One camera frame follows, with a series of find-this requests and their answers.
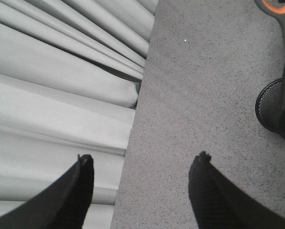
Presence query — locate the grey pleated curtain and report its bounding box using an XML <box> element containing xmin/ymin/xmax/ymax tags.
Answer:
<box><xmin>0</xmin><ymin>0</ymin><xmax>158</xmax><ymax>229</ymax></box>

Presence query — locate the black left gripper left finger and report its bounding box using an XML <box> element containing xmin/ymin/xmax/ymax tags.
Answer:
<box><xmin>0</xmin><ymin>155</ymin><xmax>94</xmax><ymax>229</ymax></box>

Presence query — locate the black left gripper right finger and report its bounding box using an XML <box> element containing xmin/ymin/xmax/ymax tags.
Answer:
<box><xmin>188</xmin><ymin>151</ymin><xmax>285</xmax><ymax>229</ymax></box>

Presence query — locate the black mesh pen bucket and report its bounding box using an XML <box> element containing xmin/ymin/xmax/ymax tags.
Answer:
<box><xmin>255</xmin><ymin>78</ymin><xmax>285</xmax><ymax>140</ymax></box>

